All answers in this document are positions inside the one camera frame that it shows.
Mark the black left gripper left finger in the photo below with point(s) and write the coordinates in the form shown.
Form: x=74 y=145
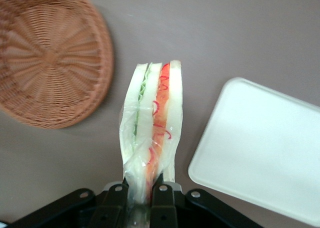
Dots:
x=112 y=205

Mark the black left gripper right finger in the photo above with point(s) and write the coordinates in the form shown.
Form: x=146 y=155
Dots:
x=163 y=205

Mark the triangle sandwich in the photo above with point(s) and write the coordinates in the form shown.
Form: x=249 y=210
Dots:
x=150 y=117

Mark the cream plastic tray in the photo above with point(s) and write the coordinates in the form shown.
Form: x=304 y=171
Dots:
x=262 y=150

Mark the brown round wicker basket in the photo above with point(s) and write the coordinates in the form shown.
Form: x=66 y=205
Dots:
x=50 y=60

